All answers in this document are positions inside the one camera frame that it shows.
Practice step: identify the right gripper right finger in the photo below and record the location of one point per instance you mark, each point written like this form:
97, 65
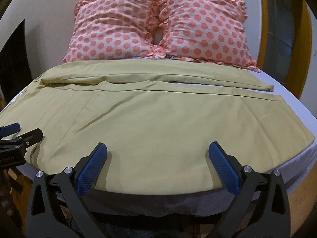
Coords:
271, 216

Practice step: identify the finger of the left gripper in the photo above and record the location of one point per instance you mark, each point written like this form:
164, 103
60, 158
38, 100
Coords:
22, 142
9, 130

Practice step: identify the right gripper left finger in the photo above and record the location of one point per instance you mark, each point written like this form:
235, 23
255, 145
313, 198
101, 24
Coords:
56, 208

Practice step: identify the khaki pants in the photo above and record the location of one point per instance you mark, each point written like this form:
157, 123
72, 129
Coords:
153, 118

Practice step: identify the white bed sheet mattress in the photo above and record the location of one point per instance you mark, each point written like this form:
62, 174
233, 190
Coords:
292, 138

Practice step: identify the dark bedside cabinet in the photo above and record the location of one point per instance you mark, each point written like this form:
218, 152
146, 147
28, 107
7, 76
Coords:
15, 70

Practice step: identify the left polka dot pillow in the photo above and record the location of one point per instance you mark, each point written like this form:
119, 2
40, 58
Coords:
114, 29

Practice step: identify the polka dot pillow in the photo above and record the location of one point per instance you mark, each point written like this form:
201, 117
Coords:
114, 29
204, 31

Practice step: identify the wooden framed window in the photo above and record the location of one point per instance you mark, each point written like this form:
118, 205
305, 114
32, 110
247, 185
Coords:
286, 42

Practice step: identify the right polka dot pillow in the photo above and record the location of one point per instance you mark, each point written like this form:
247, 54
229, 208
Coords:
204, 31

